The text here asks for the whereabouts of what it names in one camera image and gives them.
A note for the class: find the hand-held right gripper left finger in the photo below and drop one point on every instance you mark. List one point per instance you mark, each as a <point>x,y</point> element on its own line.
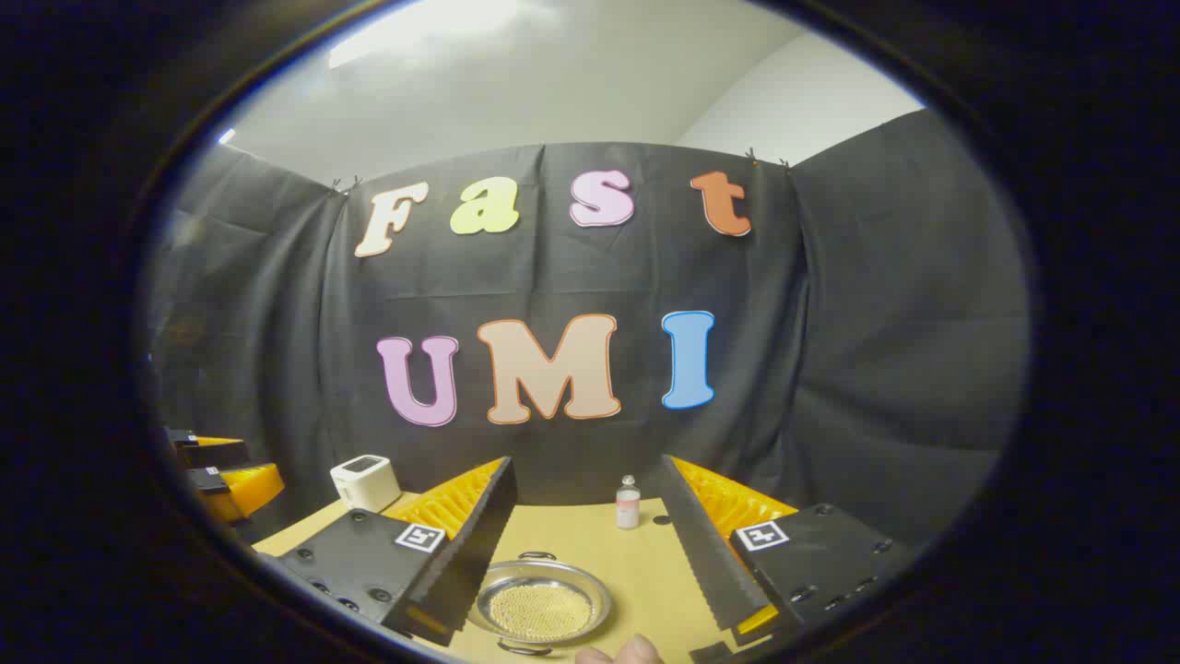
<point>479,544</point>

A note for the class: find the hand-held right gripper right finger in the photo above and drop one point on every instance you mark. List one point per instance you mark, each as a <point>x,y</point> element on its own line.
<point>710,553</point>

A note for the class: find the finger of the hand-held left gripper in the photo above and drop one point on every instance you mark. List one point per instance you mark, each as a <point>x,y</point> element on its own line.
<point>217,452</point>
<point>244,489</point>

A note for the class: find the stainless steel pot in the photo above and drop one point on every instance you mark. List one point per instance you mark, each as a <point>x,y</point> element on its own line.
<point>573,583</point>

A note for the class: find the pile of yellow soybeans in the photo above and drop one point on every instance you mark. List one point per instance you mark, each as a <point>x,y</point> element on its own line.
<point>539,613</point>

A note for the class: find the clear bottle with pink label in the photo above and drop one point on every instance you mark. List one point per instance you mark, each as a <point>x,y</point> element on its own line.
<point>628,507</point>

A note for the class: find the white toaster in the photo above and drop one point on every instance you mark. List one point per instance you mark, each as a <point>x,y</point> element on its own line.
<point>364,484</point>

